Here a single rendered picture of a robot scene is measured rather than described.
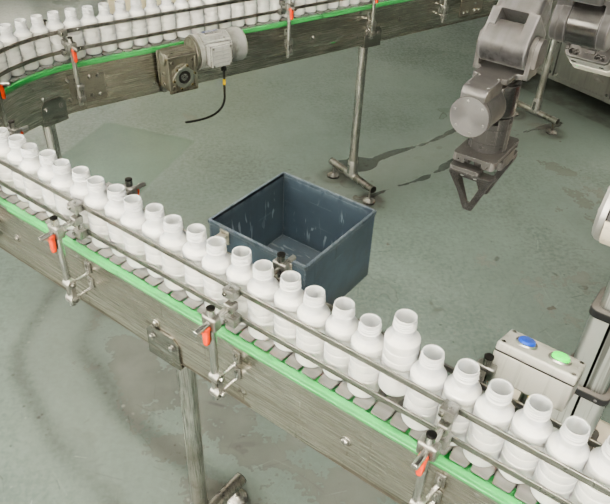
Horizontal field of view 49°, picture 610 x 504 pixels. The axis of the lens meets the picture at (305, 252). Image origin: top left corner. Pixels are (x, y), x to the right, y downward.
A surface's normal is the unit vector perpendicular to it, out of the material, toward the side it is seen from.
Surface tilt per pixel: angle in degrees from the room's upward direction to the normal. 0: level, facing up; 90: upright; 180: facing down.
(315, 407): 90
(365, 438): 90
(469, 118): 90
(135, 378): 0
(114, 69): 90
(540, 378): 70
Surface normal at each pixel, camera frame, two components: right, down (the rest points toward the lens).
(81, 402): 0.04, -0.79
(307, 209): -0.60, 0.47
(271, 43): 0.58, 0.51
